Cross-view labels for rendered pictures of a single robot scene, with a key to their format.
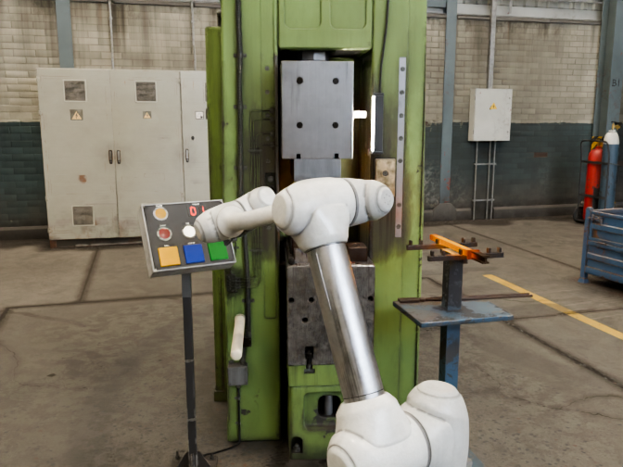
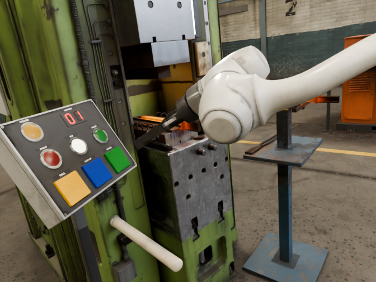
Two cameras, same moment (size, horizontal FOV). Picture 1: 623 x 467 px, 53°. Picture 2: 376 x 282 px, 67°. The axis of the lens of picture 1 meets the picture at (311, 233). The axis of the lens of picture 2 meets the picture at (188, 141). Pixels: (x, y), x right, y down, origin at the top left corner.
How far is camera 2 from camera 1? 176 cm
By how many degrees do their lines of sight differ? 36
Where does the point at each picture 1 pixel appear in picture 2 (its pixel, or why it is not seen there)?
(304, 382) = (194, 248)
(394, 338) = not seen: hidden behind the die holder
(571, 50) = not seen: hidden behind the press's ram
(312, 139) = (163, 20)
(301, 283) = (182, 165)
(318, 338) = (199, 207)
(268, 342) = (142, 229)
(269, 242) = (126, 137)
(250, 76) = not seen: outside the picture
